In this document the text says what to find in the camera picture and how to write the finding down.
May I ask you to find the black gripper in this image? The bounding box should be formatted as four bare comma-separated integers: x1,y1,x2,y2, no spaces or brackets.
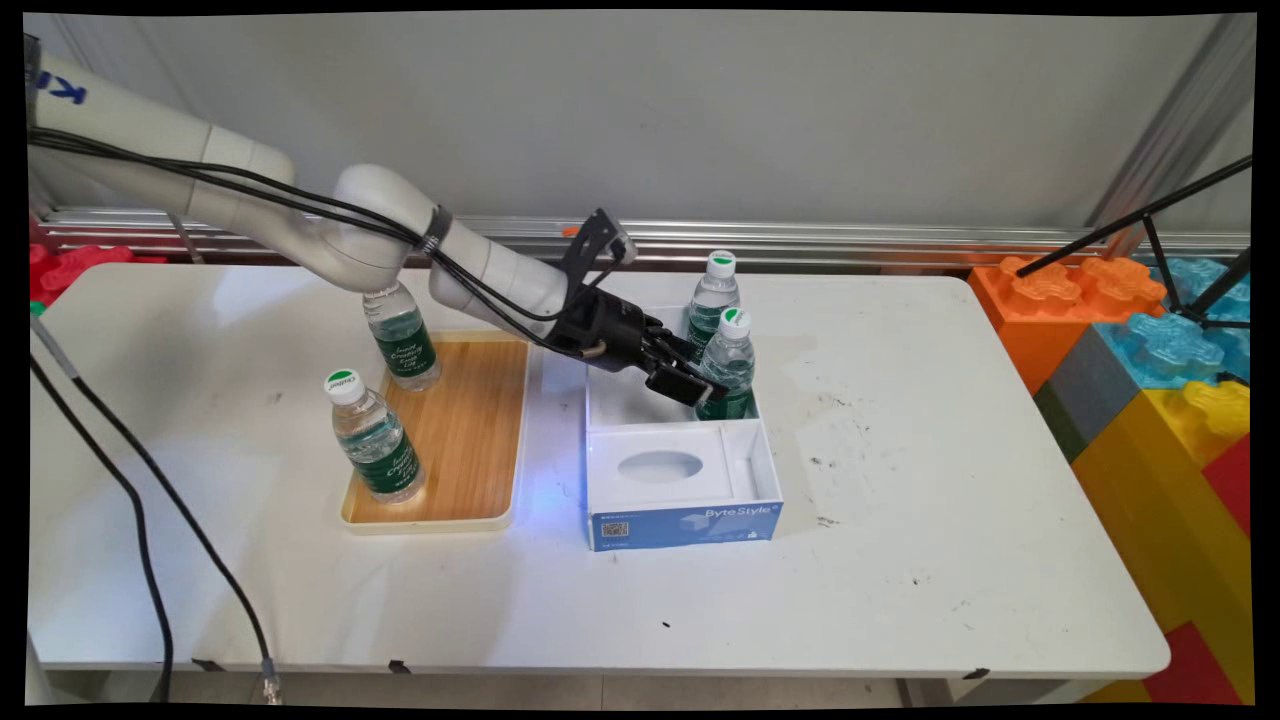
548,285,731,407

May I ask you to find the green label water bottle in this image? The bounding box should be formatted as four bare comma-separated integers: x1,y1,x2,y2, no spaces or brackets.
323,369,427,504
362,280,443,393
685,251,742,366
696,307,757,422

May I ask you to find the white and blue cardboard box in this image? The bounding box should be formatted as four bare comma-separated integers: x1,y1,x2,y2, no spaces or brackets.
584,305,786,553

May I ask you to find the bamboo tray with cream rim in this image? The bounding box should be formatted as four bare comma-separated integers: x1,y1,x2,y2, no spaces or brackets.
340,329,533,536

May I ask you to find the orange giant building block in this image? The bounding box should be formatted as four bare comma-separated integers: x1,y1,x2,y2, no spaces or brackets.
968,256,1167,396

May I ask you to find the grey giant building block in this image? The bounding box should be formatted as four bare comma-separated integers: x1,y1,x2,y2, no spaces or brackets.
1034,325,1143,463

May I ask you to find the black tripod stand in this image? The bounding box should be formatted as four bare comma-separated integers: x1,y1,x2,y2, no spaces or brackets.
1015,155,1253,386

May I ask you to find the light blue giant building block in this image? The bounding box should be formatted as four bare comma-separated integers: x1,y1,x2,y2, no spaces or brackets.
1095,258,1253,391

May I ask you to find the yellow giant building block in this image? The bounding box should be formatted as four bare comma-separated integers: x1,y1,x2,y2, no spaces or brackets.
1070,382,1253,701

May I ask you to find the red giant building block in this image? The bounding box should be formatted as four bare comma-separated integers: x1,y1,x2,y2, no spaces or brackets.
1143,622,1243,706
28,243,166,306
1200,435,1253,541

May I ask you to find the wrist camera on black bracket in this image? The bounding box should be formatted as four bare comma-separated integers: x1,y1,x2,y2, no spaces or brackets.
560,208,639,291

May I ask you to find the aluminium rail along wall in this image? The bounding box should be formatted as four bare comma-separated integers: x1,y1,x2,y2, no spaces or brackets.
40,208,1251,271

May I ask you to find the black strap around arm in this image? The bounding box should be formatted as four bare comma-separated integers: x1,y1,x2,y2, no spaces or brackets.
418,205,454,259

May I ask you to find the black cable with metal connector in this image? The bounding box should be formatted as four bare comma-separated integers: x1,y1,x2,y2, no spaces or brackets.
30,312,284,705

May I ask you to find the plain black cable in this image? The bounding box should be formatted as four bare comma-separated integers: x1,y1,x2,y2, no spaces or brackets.
30,352,175,703

